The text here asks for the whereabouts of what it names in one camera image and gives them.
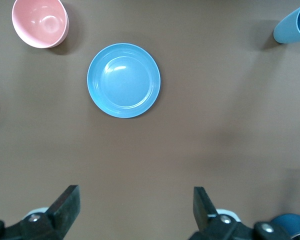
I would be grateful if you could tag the blue saucepan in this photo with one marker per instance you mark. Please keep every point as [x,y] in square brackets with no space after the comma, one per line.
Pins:
[287,222]

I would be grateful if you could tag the blue cup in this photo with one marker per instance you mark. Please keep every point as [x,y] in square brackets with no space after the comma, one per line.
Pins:
[287,27]

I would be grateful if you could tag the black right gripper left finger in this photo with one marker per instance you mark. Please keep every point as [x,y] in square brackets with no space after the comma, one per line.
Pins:
[62,215]

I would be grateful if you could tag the pink bowl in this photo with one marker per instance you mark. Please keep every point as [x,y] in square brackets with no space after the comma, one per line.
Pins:
[40,22]

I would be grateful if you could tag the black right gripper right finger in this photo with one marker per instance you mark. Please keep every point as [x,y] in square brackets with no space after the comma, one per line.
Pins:
[205,215]

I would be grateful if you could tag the blue plate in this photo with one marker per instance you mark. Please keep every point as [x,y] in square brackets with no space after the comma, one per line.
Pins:
[123,82]

